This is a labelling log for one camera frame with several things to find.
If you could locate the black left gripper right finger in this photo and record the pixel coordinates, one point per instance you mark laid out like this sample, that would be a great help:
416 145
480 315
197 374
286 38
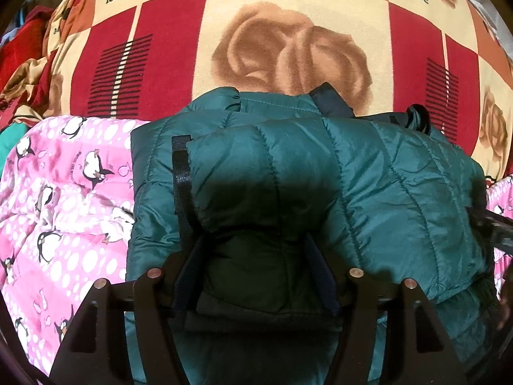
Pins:
417 348

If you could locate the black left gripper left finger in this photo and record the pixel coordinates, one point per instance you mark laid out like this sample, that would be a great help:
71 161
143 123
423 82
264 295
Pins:
95 349

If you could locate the teal quilted puffer jacket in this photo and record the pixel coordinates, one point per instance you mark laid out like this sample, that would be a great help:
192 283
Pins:
273 180

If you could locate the pink penguin print blanket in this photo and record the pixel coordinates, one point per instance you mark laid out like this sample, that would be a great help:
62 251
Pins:
67 204

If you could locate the teal green garment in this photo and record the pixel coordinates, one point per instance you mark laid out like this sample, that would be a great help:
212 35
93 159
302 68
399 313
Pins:
9 137

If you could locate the red cream rose bedspread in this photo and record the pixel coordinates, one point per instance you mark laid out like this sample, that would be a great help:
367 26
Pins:
147 59

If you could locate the red clothes pile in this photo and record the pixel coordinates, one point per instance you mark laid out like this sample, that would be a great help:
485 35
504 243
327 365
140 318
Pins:
26 72

